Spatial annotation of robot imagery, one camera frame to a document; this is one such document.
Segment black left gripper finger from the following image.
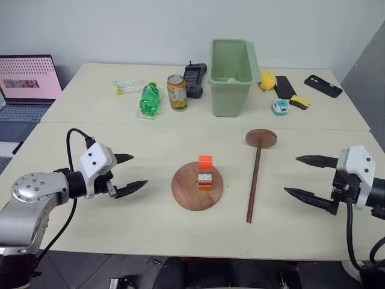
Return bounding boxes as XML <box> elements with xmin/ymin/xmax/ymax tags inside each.
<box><xmin>115</xmin><ymin>153</ymin><xmax>134</xmax><ymax>166</ymax></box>
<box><xmin>115</xmin><ymin>179</ymin><xmax>149</xmax><ymax>200</ymax></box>

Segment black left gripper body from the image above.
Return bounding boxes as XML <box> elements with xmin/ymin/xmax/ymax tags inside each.
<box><xmin>89</xmin><ymin>170</ymin><xmax>119</xmax><ymax>199</ymax></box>

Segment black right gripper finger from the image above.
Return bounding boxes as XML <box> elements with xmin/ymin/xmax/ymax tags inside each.
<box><xmin>295</xmin><ymin>154</ymin><xmax>340</xmax><ymax>169</ymax></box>
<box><xmin>283</xmin><ymin>187</ymin><xmax>336</xmax><ymax>216</ymax></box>

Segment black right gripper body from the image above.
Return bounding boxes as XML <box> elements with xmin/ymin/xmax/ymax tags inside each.
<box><xmin>330</xmin><ymin>169</ymin><xmax>362</xmax><ymax>216</ymax></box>

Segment round wooden disc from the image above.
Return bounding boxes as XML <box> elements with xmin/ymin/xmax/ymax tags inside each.
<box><xmin>171</xmin><ymin>161</ymin><xmax>224</xmax><ymax>212</ymax></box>

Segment brown wooden paddle stick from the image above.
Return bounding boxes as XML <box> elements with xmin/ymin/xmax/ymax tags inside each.
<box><xmin>245</xmin><ymin>128</ymin><xmax>279</xmax><ymax>224</ymax></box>

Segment yellow black sponge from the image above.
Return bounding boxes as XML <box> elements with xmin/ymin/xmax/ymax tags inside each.
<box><xmin>289</xmin><ymin>95</ymin><xmax>312</xmax><ymax>111</ymax></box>

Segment green plastic bottle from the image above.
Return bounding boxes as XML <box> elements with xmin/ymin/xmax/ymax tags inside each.
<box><xmin>138</xmin><ymin>81</ymin><xmax>162</xmax><ymax>117</ymax></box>

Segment clear tube green cap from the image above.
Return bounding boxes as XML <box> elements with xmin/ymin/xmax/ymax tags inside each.
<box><xmin>112</xmin><ymin>78</ymin><xmax>146</xmax><ymax>96</ymax></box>

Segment black phone case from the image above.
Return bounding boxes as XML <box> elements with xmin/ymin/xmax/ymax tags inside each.
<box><xmin>303</xmin><ymin>74</ymin><xmax>343</xmax><ymax>99</ymax></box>

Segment orange white block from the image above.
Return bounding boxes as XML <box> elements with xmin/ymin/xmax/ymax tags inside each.
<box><xmin>197</xmin><ymin>155</ymin><xmax>215</xmax><ymax>192</ymax></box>

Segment black smartphone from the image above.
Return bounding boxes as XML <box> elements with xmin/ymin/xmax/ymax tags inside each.
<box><xmin>274</xmin><ymin>75</ymin><xmax>297</xmax><ymax>101</ymax></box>

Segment yellow drink can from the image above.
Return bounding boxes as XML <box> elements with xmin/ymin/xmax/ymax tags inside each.
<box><xmin>167</xmin><ymin>74</ymin><xmax>189</xmax><ymax>113</ymax></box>

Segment dark rounded shape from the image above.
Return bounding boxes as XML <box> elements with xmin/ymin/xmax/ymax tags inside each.
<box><xmin>156</xmin><ymin>256</ymin><xmax>186</xmax><ymax>289</ymax></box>

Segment green plastic bin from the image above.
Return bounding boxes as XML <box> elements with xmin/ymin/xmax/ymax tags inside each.
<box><xmin>208</xmin><ymin>38</ymin><xmax>262</xmax><ymax>118</ymax></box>

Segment grey laptop pink screen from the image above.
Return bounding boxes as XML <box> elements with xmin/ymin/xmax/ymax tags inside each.
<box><xmin>0</xmin><ymin>54</ymin><xmax>63</xmax><ymax>144</ymax></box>

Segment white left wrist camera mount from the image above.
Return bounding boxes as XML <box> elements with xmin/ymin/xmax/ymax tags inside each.
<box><xmin>78</xmin><ymin>142</ymin><xmax>119</xmax><ymax>200</ymax></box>

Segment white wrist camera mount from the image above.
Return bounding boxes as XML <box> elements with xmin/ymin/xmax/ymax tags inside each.
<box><xmin>78</xmin><ymin>142</ymin><xmax>119</xmax><ymax>200</ymax></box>
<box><xmin>336</xmin><ymin>145</ymin><xmax>377</xmax><ymax>210</ymax></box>

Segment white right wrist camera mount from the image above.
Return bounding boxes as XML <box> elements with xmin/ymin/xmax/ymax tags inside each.
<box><xmin>336</xmin><ymin>145</ymin><xmax>377</xmax><ymax>210</ymax></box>

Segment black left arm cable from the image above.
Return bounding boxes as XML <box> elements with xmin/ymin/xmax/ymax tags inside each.
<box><xmin>35</xmin><ymin>128</ymin><xmax>97</xmax><ymax>260</ymax></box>

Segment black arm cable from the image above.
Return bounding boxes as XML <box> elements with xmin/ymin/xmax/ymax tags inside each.
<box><xmin>345</xmin><ymin>198</ymin><xmax>385</xmax><ymax>272</ymax></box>
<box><xmin>35</xmin><ymin>128</ymin><xmax>97</xmax><ymax>260</ymax></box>

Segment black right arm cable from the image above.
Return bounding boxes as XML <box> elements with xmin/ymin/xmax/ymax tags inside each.
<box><xmin>345</xmin><ymin>198</ymin><xmax>385</xmax><ymax>272</ymax></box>

